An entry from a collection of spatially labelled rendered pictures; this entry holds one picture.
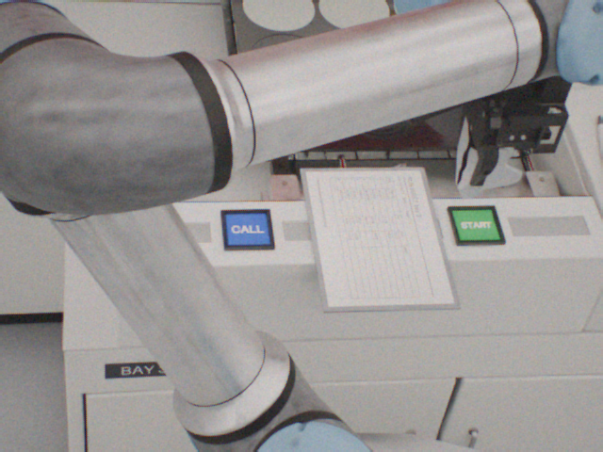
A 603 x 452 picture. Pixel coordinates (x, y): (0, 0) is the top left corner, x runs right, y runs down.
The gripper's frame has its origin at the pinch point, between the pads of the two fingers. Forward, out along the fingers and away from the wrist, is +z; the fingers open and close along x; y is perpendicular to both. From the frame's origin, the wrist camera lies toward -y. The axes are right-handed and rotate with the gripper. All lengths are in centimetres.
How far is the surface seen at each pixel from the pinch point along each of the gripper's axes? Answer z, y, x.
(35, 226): 70, -50, 58
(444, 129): 12.6, 5.4, 22.4
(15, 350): 103, -55, 55
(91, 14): 20, -39, 55
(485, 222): 6.1, 4.3, 0.3
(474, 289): 11.8, 3.1, -4.8
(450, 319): 17.3, 1.5, -4.8
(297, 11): 12.5, -11.0, 46.2
